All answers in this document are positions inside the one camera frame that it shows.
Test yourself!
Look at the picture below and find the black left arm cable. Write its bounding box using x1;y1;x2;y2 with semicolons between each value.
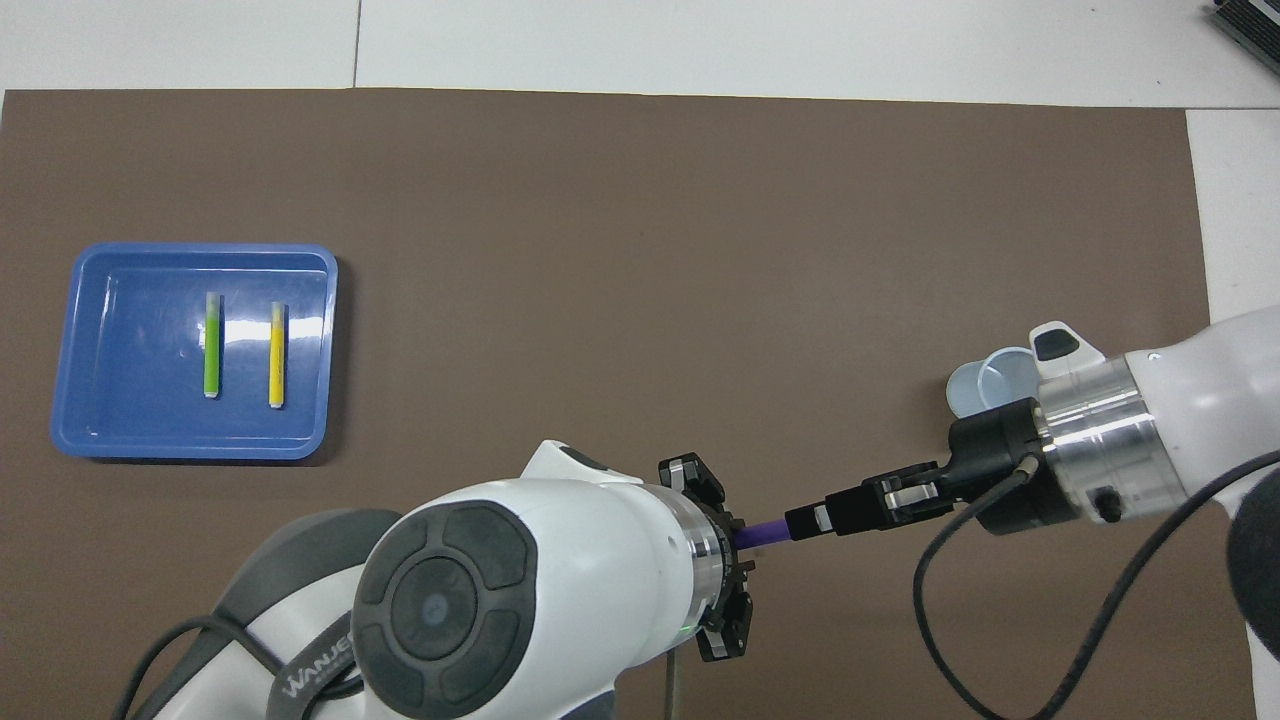
115;615;366;720

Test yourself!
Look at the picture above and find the green pen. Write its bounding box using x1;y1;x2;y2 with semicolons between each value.
202;291;225;400

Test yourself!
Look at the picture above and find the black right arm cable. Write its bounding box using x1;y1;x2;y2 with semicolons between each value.
912;452;1280;720

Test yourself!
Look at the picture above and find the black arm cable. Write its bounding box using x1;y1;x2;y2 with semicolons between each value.
912;452;1280;720
115;615;366;720

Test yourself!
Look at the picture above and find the translucent plastic cup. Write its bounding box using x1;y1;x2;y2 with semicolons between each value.
945;346;1041;422

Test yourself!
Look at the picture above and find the yellow pen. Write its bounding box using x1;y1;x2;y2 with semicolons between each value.
267;301;290;410

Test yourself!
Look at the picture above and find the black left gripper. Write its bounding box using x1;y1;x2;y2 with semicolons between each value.
657;452;833;664

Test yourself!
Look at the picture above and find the dark ridged device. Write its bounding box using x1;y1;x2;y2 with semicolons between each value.
1207;0;1280;77

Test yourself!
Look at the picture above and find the brown table mat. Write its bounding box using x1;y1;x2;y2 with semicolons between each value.
0;88;1259;720

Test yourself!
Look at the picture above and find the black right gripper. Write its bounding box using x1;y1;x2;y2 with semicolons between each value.
826;397;1086;538

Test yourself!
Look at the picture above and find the blue plastic tray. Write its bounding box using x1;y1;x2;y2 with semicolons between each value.
50;242;339;462

